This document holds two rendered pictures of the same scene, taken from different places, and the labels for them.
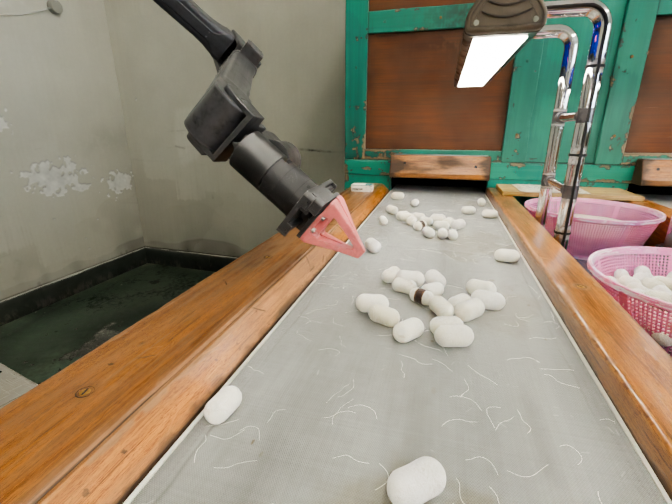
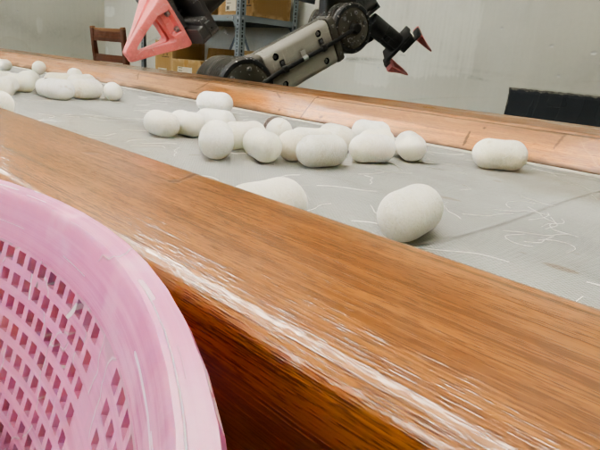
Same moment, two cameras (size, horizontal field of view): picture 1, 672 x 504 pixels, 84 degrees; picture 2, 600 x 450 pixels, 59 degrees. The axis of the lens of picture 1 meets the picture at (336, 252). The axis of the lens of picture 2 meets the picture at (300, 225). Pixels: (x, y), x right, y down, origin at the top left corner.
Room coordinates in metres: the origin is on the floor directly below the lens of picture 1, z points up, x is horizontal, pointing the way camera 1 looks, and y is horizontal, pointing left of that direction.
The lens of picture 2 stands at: (0.96, -0.52, 0.80)
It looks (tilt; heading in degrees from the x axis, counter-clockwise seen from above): 17 degrees down; 117
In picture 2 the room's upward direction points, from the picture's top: 5 degrees clockwise
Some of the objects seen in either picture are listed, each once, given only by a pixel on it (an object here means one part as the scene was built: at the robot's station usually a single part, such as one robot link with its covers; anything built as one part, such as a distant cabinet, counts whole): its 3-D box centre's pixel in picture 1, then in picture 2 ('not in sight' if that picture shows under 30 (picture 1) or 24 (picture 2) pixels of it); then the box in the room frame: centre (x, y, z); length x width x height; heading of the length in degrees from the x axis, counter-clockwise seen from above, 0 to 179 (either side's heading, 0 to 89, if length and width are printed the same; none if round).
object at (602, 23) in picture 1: (516, 152); not in sight; (0.72, -0.34, 0.90); 0.20 x 0.19 x 0.45; 165
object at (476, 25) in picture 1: (482, 48); not in sight; (0.75, -0.26, 1.08); 0.62 x 0.08 x 0.07; 165
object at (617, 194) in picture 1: (562, 191); not in sight; (1.05, -0.63, 0.77); 0.33 x 0.15 x 0.01; 75
